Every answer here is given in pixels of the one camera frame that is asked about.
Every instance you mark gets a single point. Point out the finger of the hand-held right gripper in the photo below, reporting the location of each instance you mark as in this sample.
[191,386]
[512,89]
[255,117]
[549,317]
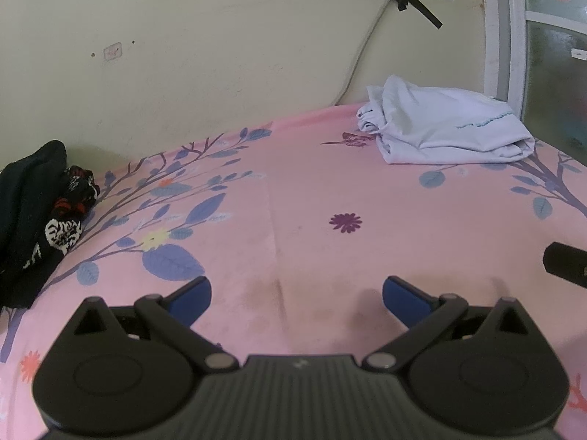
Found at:
[566,263]

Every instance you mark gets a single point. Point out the pile of black clothes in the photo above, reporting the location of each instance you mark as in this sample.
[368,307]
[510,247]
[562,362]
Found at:
[27,201]

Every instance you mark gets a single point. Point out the pink floral bedsheet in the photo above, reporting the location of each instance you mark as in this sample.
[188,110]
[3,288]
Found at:
[298,192]

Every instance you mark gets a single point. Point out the white garment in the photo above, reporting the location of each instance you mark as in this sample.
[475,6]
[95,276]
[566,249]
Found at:
[440,123]

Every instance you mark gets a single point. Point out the black red white patterned cloth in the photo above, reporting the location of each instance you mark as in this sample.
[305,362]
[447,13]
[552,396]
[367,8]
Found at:
[69,220]

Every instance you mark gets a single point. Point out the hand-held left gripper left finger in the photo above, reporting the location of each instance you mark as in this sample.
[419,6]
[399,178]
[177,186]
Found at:
[192,300]

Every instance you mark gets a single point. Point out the white window frame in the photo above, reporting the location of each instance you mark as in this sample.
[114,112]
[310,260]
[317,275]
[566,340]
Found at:
[509,32]

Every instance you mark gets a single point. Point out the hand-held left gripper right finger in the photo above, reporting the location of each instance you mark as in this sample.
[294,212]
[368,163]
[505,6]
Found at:
[403,298]

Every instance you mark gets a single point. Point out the small pink wall sticker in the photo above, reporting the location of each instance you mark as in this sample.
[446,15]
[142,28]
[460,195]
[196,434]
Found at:
[112,51]

